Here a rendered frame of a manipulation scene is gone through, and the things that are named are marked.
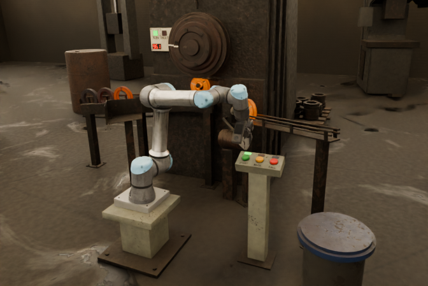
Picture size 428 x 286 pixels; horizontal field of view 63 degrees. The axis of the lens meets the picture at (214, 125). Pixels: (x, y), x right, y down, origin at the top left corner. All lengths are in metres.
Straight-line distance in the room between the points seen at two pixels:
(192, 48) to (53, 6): 9.91
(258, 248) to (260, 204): 0.28
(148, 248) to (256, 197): 0.68
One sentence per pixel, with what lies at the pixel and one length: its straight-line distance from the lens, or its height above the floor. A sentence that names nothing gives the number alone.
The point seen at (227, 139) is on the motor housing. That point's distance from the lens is 2.46.
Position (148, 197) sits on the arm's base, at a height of 0.37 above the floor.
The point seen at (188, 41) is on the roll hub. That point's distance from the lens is 2.51.
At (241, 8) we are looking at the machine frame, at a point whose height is 1.37.
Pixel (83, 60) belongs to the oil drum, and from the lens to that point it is 5.22.
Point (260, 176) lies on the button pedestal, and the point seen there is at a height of 0.52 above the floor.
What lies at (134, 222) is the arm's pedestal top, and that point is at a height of 0.28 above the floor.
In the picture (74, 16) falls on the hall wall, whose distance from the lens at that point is 11.66.
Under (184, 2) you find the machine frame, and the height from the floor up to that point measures 1.42.
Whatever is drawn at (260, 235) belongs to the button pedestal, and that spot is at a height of 0.17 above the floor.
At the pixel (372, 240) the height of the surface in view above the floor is 0.43.
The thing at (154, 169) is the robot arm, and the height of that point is 0.51.
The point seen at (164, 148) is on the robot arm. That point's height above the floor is 0.61.
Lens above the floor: 1.31
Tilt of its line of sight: 17 degrees down
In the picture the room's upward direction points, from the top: 1 degrees counter-clockwise
